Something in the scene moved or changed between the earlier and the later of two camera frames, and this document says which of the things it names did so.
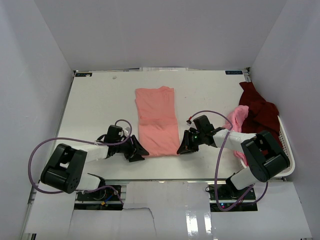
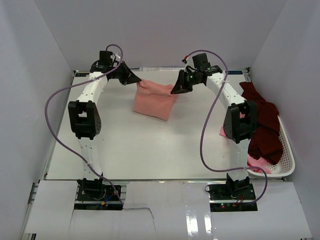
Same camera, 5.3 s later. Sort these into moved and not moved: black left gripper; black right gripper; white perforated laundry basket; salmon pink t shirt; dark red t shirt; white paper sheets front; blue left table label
Moved: black left gripper; salmon pink t shirt; black right gripper
Not moved: dark red t shirt; blue left table label; white perforated laundry basket; white paper sheets front
